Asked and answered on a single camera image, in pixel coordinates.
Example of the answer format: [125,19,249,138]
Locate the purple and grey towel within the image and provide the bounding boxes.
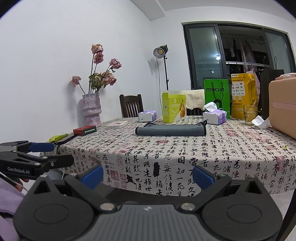
[135,120,207,137]

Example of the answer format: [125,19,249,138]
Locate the purple sleeved forearm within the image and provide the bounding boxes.
[0,178,25,241]

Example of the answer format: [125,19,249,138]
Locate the lime green wrapper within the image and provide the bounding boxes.
[48,133,68,143]

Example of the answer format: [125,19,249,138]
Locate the black smartphone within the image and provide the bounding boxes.
[54,133,77,146]

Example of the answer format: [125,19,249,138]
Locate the calligraphy print tablecloth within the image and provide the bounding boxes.
[55,118,295,196]

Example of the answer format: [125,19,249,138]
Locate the red and green box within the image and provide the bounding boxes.
[73,126,97,136]

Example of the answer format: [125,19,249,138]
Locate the white flat box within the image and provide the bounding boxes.
[106,120,128,128]

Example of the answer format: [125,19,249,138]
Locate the right white tissue pack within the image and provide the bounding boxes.
[203,102,227,125]

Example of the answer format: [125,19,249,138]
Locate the white tissue pack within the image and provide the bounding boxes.
[203,102,227,125]
[138,110,157,123]

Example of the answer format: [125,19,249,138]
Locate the pink textured vase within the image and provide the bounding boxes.
[82,93,102,126]

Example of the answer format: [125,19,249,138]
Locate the crumpled white paper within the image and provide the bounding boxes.
[251,115,270,130]

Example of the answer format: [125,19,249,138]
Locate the lime green carton box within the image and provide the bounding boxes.
[162,91,187,123]

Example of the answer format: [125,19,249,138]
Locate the left white tissue pack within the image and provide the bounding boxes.
[138,110,157,123]

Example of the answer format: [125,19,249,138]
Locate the cream cloth on chair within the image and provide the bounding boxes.
[180,89,205,110]

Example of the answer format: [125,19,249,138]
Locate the dark wooden chair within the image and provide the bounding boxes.
[119,94,144,118]

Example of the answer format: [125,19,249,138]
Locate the glass cup with straw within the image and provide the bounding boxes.
[243,100,258,126]

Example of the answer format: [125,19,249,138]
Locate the green mucun paper bag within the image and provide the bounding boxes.
[204,79,230,119]

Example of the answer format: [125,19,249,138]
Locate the dried pink roses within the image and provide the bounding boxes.
[70,44,122,95]

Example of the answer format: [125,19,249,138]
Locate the yellow printed bag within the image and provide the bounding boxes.
[231,73,257,120]

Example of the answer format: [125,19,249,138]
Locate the pink suitcase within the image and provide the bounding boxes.
[269,73,296,138]

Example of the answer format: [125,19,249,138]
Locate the black paper bag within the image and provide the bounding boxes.
[260,68,284,120]

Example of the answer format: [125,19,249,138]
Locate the dark framed window door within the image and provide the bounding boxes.
[183,22,295,89]

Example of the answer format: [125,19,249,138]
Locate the studio lamp on stand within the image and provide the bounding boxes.
[152,44,171,92]

